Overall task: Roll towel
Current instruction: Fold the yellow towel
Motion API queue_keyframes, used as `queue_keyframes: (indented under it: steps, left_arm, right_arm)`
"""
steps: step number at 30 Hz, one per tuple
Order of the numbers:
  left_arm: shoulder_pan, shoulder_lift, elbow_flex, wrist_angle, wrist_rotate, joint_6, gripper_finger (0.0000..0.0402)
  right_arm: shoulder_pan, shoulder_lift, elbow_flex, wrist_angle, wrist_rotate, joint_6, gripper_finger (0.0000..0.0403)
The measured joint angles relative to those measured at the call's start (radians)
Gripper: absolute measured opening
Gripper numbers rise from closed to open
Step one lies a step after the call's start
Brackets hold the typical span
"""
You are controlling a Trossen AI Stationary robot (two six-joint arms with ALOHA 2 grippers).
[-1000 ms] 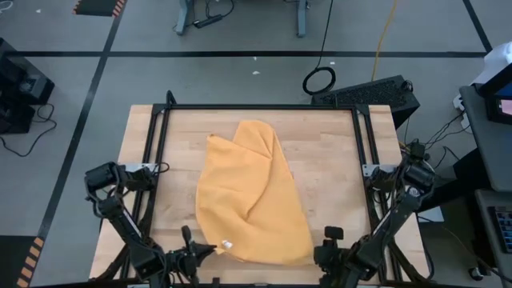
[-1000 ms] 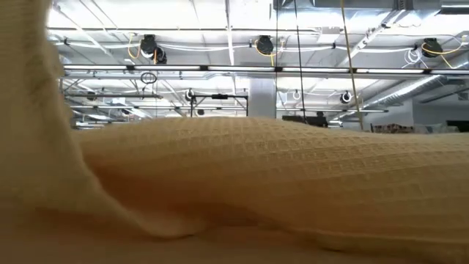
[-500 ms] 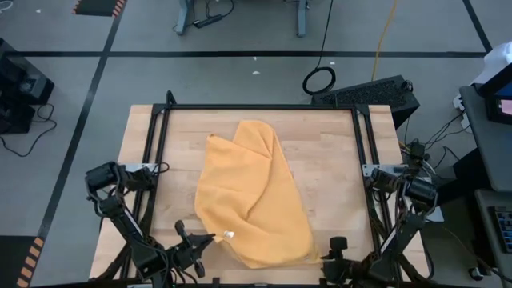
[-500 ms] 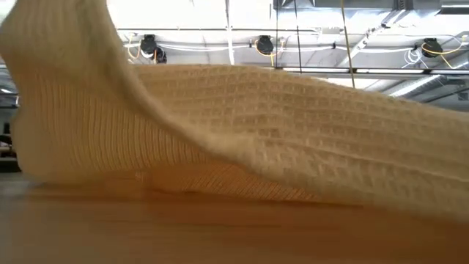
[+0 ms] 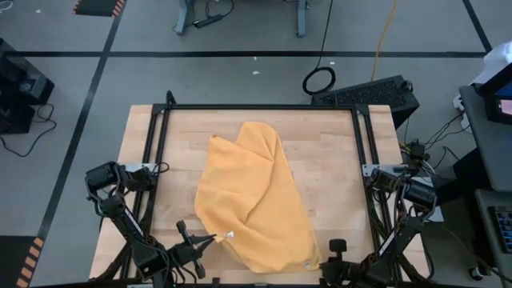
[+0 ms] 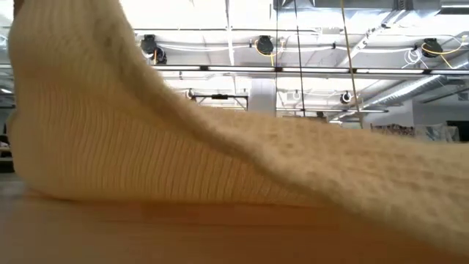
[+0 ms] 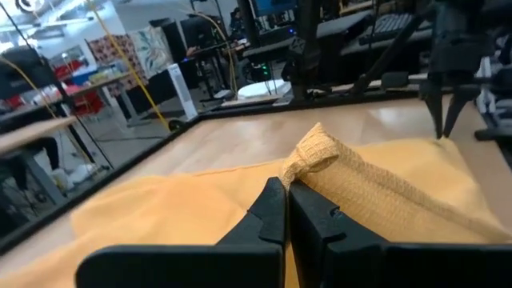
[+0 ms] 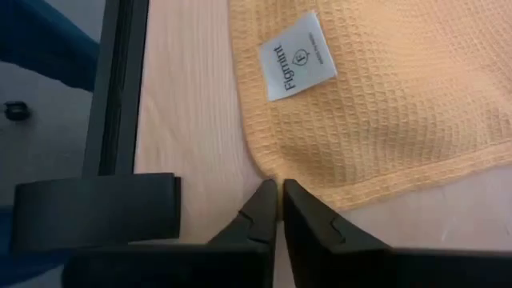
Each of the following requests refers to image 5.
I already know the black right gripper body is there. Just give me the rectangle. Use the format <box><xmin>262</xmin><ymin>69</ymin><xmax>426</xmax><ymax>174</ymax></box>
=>
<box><xmin>319</xmin><ymin>238</ymin><xmax>361</xmax><ymax>288</ymax></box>

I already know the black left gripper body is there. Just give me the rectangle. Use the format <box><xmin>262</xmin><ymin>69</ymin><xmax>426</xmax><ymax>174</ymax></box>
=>
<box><xmin>166</xmin><ymin>219</ymin><xmax>206</xmax><ymax>280</ymax></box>

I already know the yellow towel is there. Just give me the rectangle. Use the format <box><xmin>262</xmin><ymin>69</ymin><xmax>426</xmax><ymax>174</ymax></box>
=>
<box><xmin>194</xmin><ymin>121</ymin><xmax>322</xmax><ymax>274</ymax></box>

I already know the white paper sheet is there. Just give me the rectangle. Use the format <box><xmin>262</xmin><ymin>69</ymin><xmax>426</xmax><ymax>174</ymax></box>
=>
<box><xmin>430</xmin><ymin>199</ymin><xmax>445</xmax><ymax>223</ymax></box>

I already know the black power adapter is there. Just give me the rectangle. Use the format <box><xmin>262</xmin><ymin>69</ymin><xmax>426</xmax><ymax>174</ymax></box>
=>
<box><xmin>406</xmin><ymin>139</ymin><xmax>428</xmax><ymax>162</ymax></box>

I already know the grey side desk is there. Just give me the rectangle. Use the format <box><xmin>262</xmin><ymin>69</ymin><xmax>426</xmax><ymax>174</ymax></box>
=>
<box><xmin>474</xmin><ymin>189</ymin><xmax>512</xmax><ymax>288</ymax></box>

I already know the black desk base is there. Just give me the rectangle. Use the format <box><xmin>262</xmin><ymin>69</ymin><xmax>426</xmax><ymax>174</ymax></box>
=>
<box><xmin>434</xmin><ymin>147</ymin><xmax>493</xmax><ymax>203</ymax></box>

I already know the dark keypad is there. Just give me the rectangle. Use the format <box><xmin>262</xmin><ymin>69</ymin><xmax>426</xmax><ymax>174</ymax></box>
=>
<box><xmin>488</xmin><ymin>206</ymin><xmax>512</xmax><ymax>255</ymax></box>

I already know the black mat with orange stripes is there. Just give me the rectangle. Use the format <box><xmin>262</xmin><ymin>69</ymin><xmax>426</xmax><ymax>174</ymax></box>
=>
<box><xmin>0</xmin><ymin>234</ymin><xmax>46</xmax><ymax>288</ymax></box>
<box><xmin>70</xmin><ymin>0</ymin><xmax>127</xmax><ymax>18</ymax></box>

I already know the black computer tower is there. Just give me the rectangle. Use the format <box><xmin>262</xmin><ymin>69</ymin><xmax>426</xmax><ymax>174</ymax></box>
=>
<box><xmin>310</xmin><ymin>74</ymin><xmax>421</xmax><ymax>130</ymax></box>

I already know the white power strip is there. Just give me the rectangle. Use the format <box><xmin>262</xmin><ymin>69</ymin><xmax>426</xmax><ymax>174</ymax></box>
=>
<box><xmin>451</xmin><ymin>94</ymin><xmax>472</xmax><ymax>132</ymax></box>

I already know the black power strip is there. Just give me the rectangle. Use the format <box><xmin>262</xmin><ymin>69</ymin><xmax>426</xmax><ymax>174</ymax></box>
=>
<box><xmin>193</xmin><ymin>14</ymin><xmax>223</xmax><ymax>30</ymax></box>

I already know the grey desk leg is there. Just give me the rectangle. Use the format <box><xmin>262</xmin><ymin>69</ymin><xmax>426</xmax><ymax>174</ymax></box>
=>
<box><xmin>295</xmin><ymin>0</ymin><xmax>309</xmax><ymax>38</ymax></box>
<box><xmin>174</xmin><ymin>0</ymin><xmax>194</xmax><ymax>36</ymax></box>

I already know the black monitor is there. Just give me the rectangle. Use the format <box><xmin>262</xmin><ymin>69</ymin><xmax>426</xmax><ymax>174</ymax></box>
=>
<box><xmin>478</xmin><ymin>62</ymin><xmax>512</xmax><ymax>125</ymax></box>

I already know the black equipment box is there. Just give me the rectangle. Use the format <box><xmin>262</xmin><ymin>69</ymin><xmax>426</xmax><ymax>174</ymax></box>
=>
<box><xmin>0</xmin><ymin>38</ymin><xmax>56</xmax><ymax>135</ymax></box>

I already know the black aluminium table frame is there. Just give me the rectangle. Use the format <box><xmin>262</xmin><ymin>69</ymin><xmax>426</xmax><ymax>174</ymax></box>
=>
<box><xmin>94</xmin><ymin>90</ymin><xmax>435</xmax><ymax>288</ymax></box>

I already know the thin black floor cable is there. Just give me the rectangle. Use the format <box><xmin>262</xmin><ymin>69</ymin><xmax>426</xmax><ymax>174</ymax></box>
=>
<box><xmin>0</xmin><ymin>102</ymin><xmax>58</xmax><ymax>158</ymax></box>

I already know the coiled black cable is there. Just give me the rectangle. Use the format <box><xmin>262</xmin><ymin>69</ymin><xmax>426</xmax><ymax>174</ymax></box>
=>
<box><xmin>302</xmin><ymin>0</ymin><xmax>338</xmax><ymax>96</ymax></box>

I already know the yellow cable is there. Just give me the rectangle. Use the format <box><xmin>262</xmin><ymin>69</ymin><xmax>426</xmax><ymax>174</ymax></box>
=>
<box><xmin>370</xmin><ymin>0</ymin><xmax>399</xmax><ymax>83</ymax></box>

